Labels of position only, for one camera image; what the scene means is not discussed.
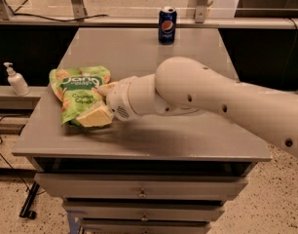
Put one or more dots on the white pump bottle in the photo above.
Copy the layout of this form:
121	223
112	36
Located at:
16	80

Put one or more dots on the green rice chip bag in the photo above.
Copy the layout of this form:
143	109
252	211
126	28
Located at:
76	88

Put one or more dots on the grey drawer cabinet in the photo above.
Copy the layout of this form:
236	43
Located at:
157	175

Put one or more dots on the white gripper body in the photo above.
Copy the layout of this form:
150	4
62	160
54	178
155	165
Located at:
119	100

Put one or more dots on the blue pepsi can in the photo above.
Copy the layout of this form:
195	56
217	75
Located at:
167	25

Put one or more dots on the black floor bracket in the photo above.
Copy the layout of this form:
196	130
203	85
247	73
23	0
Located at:
26	211

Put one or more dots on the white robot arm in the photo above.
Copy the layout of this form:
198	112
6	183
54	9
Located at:
182	86

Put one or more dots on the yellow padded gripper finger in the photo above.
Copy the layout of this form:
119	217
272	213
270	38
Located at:
106	88
97	115

